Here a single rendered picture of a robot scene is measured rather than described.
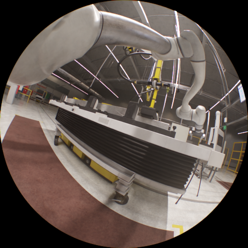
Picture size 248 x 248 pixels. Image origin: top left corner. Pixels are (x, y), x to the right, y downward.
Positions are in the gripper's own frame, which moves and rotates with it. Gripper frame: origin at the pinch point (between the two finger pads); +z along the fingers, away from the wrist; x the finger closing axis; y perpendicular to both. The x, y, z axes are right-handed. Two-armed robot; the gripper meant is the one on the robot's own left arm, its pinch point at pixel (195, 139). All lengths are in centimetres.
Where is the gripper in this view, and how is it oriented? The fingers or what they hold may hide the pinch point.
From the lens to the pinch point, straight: 104.1
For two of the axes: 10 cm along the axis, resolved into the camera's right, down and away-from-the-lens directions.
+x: 6.4, 1.9, -7.4
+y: -6.7, 6.1, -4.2
